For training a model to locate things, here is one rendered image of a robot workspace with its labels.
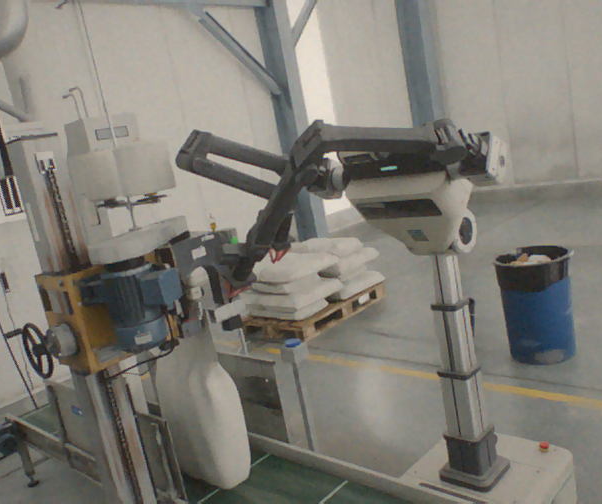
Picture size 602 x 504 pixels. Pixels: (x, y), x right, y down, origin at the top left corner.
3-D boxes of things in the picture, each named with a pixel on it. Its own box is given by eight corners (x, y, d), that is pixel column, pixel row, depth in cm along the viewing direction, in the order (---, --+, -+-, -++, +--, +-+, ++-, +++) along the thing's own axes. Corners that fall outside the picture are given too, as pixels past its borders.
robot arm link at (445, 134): (477, 149, 158) (469, 134, 161) (458, 134, 151) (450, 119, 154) (448, 168, 163) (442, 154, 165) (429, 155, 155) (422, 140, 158)
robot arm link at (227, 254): (267, 254, 175) (262, 230, 180) (230, 251, 170) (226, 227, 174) (253, 275, 184) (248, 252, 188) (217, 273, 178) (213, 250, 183)
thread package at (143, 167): (188, 188, 183) (175, 132, 179) (141, 199, 171) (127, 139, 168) (159, 192, 194) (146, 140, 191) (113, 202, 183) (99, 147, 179)
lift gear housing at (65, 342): (80, 356, 183) (71, 323, 181) (63, 363, 179) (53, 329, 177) (66, 352, 190) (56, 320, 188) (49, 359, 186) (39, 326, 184)
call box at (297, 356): (309, 356, 231) (307, 341, 229) (295, 364, 225) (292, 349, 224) (295, 353, 236) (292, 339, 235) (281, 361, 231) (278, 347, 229)
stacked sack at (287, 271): (343, 264, 517) (340, 248, 514) (291, 287, 471) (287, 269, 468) (308, 263, 546) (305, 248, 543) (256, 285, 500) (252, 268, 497)
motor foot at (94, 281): (134, 296, 181) (127, 269, 180) (98, 309, 173) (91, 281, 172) (119, 295, 188) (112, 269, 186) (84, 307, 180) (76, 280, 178)
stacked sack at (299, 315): (331, 307, 516) (329, 294, 514) (297, 324, 486) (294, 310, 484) (279, 303, 562) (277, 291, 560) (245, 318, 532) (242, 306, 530)
